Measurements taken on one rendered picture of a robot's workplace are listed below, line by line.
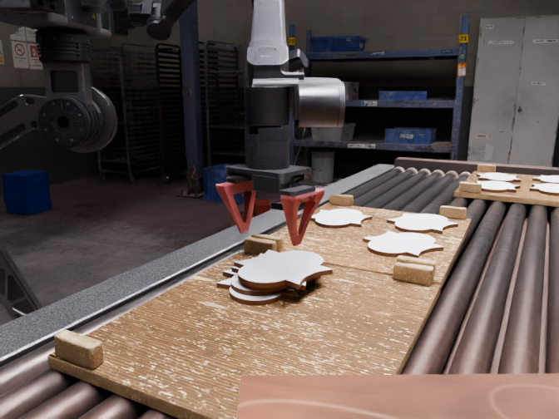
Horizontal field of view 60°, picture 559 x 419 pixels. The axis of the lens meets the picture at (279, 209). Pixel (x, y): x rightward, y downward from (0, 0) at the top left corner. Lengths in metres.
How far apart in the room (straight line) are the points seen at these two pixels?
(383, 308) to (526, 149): 4.84
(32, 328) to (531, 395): 0.59
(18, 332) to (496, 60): 5.07
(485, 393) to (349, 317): 0.32
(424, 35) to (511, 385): 5.72
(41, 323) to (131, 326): 0.15
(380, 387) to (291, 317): 0.32
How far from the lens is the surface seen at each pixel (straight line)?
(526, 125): 5.43
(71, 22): 1.42
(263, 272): 0.69
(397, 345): 0.59
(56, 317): 0.75
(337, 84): 0.63
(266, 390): 0.32
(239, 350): 0.56
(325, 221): 1.04
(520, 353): 0.65
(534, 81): 5.42
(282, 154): 0.62
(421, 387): 0.33
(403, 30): 6.02
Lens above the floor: 1.22
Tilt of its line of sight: 14 degrees down
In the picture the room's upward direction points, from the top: straight up
